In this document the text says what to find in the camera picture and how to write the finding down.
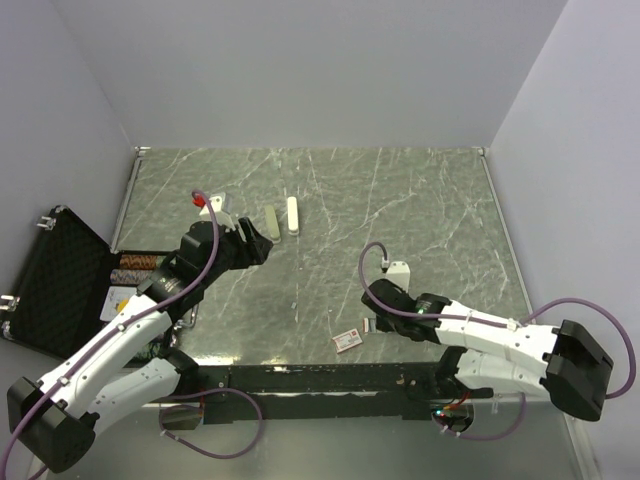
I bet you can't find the olive green stapler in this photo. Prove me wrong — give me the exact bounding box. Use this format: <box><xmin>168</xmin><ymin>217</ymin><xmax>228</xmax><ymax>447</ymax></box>
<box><xmin>264</xmin><ymin>204</ymin><xmax>281</xmax><ymax>244</ymax></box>

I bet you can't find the staple box tray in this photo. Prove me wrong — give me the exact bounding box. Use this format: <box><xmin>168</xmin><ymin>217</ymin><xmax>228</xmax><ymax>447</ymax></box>
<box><xmin>363</xmin><ymin>318</ymin><xmax>377</xmax><ymax>333</ymax></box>

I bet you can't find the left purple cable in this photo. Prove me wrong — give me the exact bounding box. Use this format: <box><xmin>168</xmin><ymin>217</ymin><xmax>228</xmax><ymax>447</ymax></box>
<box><xmin>0</xmin><ymin>187</ymin><xmax>263</xmax><ymax>474</ymax></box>

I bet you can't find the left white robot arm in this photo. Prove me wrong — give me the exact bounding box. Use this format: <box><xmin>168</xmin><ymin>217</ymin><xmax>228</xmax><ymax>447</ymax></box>
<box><xmin>7</xmin><ymin>217</ymin><xmax>273</xmax><ymax>473</ymax></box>

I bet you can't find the black poker chip case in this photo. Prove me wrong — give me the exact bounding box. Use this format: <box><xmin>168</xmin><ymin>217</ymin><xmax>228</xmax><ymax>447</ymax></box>
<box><xmin>0</xmin><ymin>203</ymin><xmax>201</xmax><ymax>361</ymax></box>

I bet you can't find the purple cable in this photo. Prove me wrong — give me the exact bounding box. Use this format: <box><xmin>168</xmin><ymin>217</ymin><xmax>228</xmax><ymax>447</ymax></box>
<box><xmin>0</xmin><ymin>187</ymin><xmax>263</xmax><ymax>474</ymax></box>
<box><xmin>358</xmin><ymin>241</ymin><xmax>637</xmax><ymax>443</ymax></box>

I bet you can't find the white stapler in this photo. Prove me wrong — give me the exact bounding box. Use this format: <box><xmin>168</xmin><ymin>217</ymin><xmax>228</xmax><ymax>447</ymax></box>
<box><xmin>287</xmin><ymin>196</ymin><xmax>300</xmax><ymax>236</ymax></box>

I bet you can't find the red white staple box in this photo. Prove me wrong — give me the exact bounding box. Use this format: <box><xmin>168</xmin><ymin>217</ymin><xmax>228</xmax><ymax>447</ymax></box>
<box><xmin>332</xmin><ymin>329</ymin><xmax>363</xmax><ymax>354</ymax></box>

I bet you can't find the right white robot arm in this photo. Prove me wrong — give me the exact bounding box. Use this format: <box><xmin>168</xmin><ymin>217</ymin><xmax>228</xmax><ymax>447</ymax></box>
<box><xmin>361</xmin><ymin>278</ymin><xmax>614</xmax><ymax>422</ymax></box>

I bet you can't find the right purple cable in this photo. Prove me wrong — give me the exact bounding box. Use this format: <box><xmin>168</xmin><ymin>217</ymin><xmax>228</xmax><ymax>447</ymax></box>
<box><xmin>358</xmin><ymin>241</ymin><xmax>637</xmax><ymax>443</ymax></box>

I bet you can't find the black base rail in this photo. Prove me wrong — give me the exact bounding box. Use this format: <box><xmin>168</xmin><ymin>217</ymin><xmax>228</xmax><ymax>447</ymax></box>
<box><xmin>172</xmin><ymin>362</ymin><xmax>492</xmax><ymax>424</ymax></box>

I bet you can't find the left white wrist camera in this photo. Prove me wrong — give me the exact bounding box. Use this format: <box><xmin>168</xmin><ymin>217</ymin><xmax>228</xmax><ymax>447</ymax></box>
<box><xmin>192</xmin><ymin>192</ymin><xmax>236</xmax><ymax>230</ymax></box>

